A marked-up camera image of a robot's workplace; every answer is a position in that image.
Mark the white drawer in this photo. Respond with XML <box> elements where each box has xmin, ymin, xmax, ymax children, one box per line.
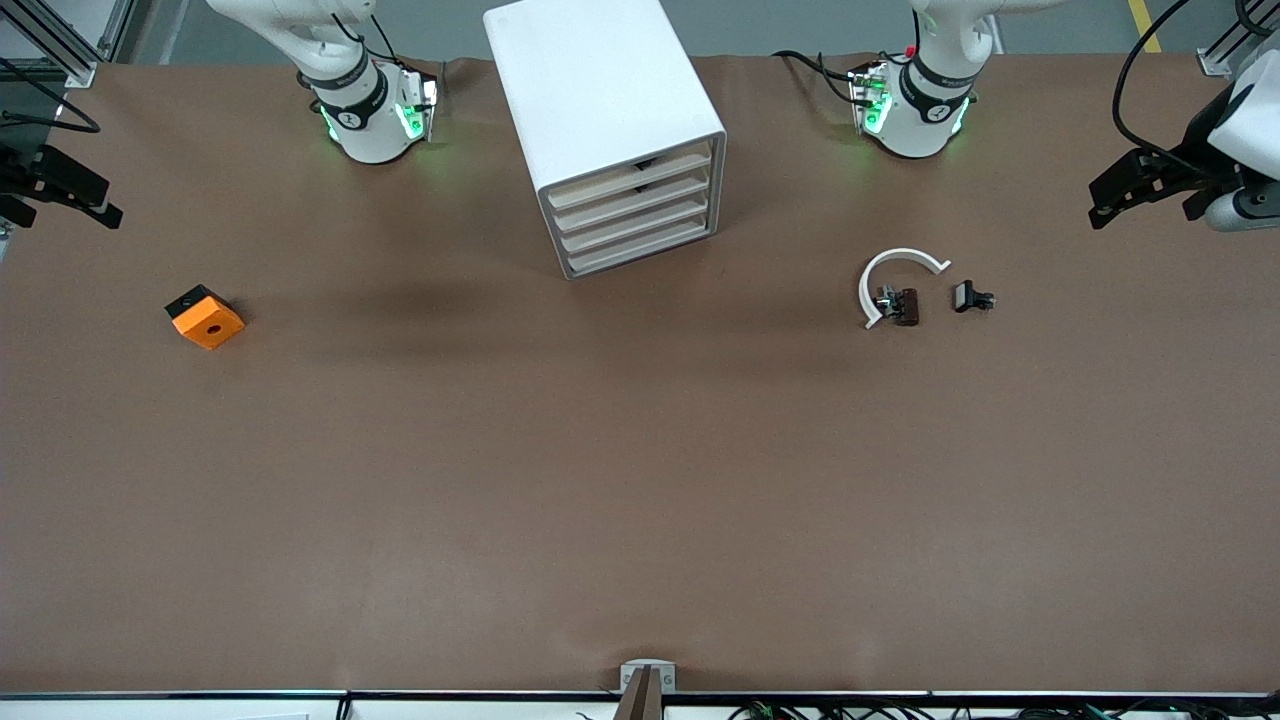
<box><xmin>562</xmin><ymin>210</ymin><xmax>719</xmax><ymax>277</ymax></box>
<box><xmin>556</xmin><ymin>188</ymin><xmax>718</xmax><ymax>256</ymax></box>
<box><xmin>550</xmin><ymin>165</ymin><xmax>717</xmax><ymax>236</ymax></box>
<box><xmin>545</xmin><ymin>142</ymin><xmax>716</xmax><ymax>213</ymax></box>

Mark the orange and black button box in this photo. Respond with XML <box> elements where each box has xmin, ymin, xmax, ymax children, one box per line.
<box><xmin>164</xmin><ymin>284</ymin><xmax>247</xmax><ymax>351</ymax></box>

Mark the white drawer cabinet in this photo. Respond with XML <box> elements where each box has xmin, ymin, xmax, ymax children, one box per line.
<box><xmin>483</xmin><ymin>0</ymin><xmax>728</xmax><ymax>281</ymax></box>

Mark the white curved plastic piece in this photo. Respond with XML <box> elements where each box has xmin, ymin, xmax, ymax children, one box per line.
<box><xmin>858</xmin><ymin>247</ymin><xmax>953</xmax><ymax>331</ymax></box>

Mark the brown table cover sheet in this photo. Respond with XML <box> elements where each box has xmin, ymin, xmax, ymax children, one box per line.
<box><xmin>0</xmin><ymin>52</ymin><xmax>1280</xmax><ymax>696</ymax></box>

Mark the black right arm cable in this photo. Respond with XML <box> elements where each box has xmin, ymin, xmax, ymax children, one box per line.
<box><xmin>0</xmin><ymin>58</ymin><xmax>103</xmax><ymax>134</ymax></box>

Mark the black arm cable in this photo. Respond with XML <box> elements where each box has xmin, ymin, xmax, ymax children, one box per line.
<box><xmin>1110</xmin><ymin>0</ymin><xmax>1216</xmax><ymax>171</ymax></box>
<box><xmin>0</xmin><ymin>58</ymin><xmax>103</xmax><ymax>134</ymax></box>

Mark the aluminium frame post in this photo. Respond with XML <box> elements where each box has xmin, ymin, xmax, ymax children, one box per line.
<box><xmin>0</xmin><ymin>0</ymin><xmax>136</xmax><ymax>89</ymax></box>
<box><xmin>1198</xmin><ymin>0</ymin><xmax>1280</xmax><ymax>77</ymax></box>

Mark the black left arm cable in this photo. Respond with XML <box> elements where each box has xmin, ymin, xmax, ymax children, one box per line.
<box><xmin>1110</xmin><ymin>0</ymin><xmax>1216</xmax><ymax>171</ymax></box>

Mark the dark brown switch component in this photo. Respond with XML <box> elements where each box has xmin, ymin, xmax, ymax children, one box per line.
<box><xmin>875</xmin><ymin>286</ymin><xmax>921</xmax><ymax>328</ymax></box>

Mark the black base cable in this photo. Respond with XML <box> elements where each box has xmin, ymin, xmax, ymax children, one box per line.
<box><xmin>772</xmin><ymin>48</ymin><xmax>866</xmax><ymax>106</ymax></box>

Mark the grey metal bracket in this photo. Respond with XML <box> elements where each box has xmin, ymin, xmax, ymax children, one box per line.
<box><xmin>620</xmin><ymin>660</ymin><xmax>677</xmax><ymax>693</ymax></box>

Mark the brown post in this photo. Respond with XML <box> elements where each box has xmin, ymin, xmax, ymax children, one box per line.
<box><xmin>614</xmin><ymin>668</ymin><xmax>665</xmax><ymax>720</ymax></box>

